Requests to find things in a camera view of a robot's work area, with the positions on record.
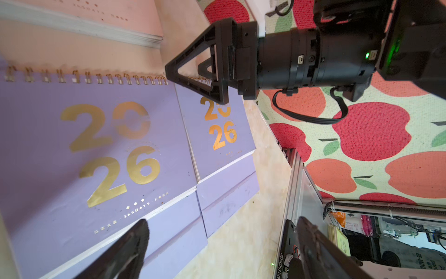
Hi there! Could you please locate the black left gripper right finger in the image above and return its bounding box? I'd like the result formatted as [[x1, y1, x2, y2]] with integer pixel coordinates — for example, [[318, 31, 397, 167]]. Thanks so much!
[[296, 217, 371, 279]]

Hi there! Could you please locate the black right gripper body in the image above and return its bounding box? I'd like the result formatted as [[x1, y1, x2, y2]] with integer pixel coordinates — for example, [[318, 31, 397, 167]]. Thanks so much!
[[228, 22, 378, 102]]

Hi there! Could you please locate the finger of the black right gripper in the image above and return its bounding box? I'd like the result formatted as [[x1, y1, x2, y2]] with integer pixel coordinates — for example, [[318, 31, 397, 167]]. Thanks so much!
[[165, 18, 236, 105]]

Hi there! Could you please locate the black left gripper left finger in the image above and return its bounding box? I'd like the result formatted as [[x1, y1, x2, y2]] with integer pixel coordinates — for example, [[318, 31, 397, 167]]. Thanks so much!
[[76, 219, 150, 279]]

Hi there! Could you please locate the pink calendar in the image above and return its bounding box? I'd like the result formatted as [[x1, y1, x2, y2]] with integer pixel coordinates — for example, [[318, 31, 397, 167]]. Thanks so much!
[[1, 0, 164, 49]]

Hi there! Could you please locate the purple calendar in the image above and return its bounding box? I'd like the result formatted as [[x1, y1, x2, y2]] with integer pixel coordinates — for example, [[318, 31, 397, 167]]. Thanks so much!
[[175, 85, 259, 237], [1, 63, 207, 279]]

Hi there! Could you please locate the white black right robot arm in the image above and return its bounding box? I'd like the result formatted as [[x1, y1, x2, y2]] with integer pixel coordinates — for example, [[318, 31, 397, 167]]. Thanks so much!
[[166, 1, 446, 104]]

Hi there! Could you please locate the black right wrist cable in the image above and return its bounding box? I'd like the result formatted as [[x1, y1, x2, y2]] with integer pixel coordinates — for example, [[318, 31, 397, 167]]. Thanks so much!
[[271, 86, 349, 125]]

